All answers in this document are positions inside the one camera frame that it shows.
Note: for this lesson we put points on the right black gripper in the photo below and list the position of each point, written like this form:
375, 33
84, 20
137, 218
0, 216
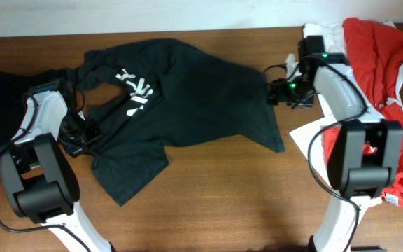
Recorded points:
276, 92

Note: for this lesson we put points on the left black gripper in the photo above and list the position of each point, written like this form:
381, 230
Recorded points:
87, 136

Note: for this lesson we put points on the black Nike t-shirt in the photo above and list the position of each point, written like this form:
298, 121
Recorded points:
173, 94

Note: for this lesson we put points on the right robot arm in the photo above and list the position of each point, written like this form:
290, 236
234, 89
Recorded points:
364, 158

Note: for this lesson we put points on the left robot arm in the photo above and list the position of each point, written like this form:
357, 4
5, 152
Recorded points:
35, 173

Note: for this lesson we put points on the white t-shirt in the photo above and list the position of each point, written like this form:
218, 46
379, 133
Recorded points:
327, 38

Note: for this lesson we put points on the folded dark navy garment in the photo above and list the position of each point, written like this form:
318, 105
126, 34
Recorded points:
12, 88

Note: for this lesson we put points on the red t-shirt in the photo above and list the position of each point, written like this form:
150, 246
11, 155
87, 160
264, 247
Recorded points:
380, 70

